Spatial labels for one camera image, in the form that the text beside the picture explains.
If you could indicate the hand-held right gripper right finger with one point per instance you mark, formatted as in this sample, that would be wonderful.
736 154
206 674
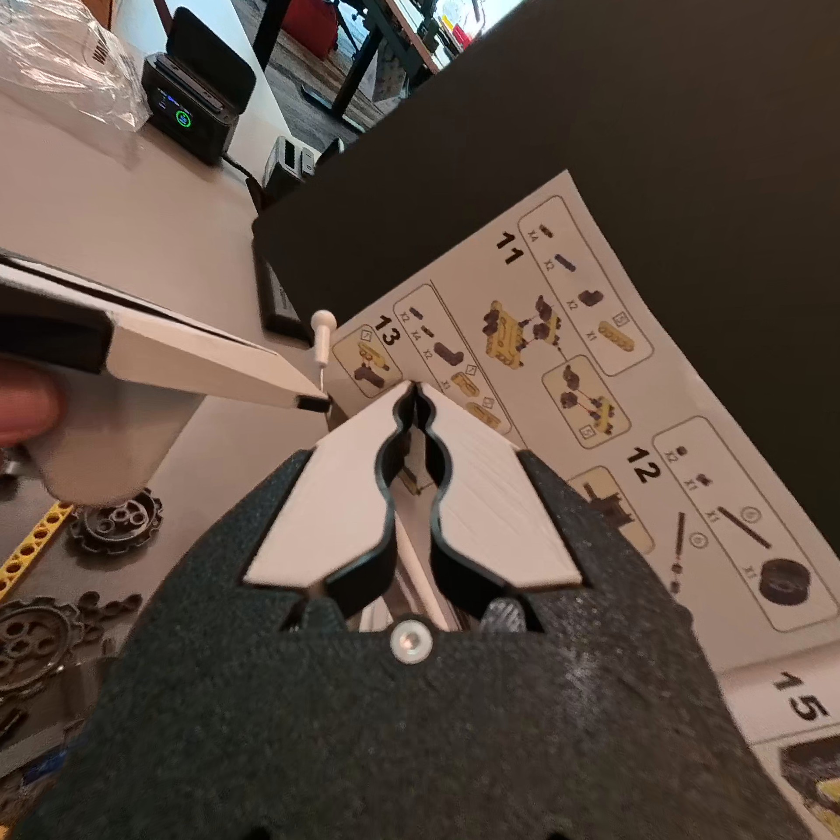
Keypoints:
499 512

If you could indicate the instruction booklet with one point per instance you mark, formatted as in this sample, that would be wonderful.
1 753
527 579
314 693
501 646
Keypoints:
590 394

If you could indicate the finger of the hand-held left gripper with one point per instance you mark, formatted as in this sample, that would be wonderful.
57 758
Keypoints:
65 294
197 361

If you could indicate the person's left hand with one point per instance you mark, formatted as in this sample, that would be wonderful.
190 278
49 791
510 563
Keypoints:
26 400

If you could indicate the pile of building brick pieces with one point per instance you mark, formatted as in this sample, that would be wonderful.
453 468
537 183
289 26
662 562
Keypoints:
108 607

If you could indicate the black flat device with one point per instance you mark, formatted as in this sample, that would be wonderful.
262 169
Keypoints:
279 302

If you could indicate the long yellow holed beam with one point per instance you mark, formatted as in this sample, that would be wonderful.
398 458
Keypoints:
33 548

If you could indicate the clear plastic bag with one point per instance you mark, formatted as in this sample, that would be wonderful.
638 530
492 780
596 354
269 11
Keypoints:
59 65

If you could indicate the black power station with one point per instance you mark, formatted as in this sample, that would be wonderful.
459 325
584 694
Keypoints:
197 85

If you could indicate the dark grey sprocket wheel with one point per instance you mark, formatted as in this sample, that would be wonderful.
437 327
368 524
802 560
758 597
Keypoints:
39 679
141 525

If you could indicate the grey charger dock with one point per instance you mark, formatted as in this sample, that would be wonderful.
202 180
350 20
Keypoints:
285 164

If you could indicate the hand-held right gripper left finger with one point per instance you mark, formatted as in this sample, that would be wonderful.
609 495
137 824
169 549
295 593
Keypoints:
321 512

